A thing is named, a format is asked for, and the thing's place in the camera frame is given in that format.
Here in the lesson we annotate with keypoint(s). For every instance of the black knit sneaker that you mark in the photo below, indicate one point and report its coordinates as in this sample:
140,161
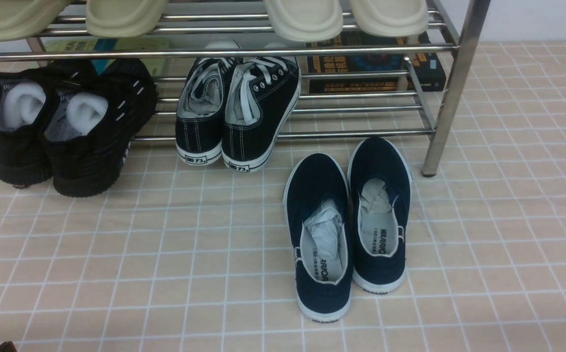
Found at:
28,99
88,137

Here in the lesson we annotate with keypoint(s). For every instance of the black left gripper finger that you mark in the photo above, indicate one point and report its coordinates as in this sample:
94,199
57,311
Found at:
8,346

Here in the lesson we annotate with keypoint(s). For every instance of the beige slipper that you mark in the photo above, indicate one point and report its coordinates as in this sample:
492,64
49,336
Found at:
123,18
21,19

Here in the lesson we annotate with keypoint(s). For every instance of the beige slipper far left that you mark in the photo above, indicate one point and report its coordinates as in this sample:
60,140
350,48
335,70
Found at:
21,19

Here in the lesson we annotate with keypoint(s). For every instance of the black knit sneaker right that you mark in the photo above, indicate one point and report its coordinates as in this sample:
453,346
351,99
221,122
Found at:
88,137

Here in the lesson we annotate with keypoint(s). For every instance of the black canvas sneaker left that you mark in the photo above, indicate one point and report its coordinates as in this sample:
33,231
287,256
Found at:
201,109

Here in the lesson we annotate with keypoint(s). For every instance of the green book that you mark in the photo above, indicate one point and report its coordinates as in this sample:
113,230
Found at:
155,66

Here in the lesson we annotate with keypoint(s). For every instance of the cream slipper far right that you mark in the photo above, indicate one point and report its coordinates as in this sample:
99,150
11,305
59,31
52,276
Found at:
391,18

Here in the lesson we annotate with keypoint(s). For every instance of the black knit sneaker left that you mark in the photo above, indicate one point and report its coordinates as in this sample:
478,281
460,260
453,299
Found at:
28,99

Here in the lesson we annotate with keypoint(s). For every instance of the stainless steel shoe rack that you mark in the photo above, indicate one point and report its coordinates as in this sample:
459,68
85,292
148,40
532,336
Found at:
408,97

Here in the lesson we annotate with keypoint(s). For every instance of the black canvas sneaker right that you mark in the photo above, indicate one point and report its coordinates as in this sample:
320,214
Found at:
263,93

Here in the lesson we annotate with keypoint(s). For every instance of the black canvas sneaker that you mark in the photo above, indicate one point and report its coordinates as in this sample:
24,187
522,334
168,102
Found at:
201,109
263,93

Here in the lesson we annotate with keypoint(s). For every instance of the navy slip-on shoe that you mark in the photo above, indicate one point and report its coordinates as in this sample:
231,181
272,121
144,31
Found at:
379,182
315,202

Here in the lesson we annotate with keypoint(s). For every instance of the black book with orange text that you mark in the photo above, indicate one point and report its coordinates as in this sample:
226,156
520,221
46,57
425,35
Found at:
427,66

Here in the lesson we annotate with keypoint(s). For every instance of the cream slipper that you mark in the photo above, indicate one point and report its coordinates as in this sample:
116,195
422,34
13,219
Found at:
391,18
305,21

